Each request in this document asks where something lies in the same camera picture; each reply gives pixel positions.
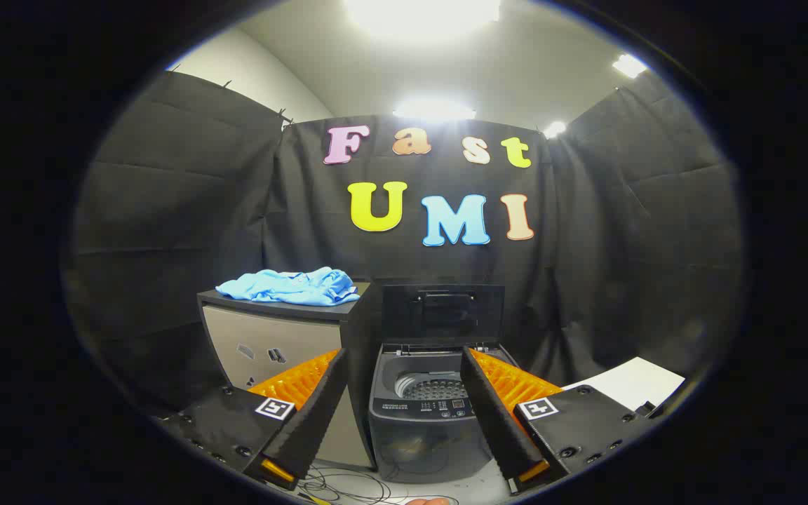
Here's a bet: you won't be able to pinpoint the black backdrop cloth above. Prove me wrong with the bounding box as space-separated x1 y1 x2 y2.
60 70 745 422

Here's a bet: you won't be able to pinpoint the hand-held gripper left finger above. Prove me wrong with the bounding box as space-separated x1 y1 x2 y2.
159 349 350 492

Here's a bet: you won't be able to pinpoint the white board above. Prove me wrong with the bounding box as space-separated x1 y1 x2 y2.
562 356 687 415

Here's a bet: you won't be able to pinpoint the black floor cables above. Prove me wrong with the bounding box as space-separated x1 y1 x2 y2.
297 463 461 505

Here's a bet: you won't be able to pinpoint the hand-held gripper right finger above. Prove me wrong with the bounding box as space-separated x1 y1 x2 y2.
460 346 664 495

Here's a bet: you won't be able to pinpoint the light blue polo shirt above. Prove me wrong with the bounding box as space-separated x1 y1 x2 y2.
216 267 361 307

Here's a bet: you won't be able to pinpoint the grey cabinet with dark top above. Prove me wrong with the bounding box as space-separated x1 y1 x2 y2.
197 282 377 469

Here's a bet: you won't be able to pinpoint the grey washing machine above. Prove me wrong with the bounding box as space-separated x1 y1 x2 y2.
368 344 524 485

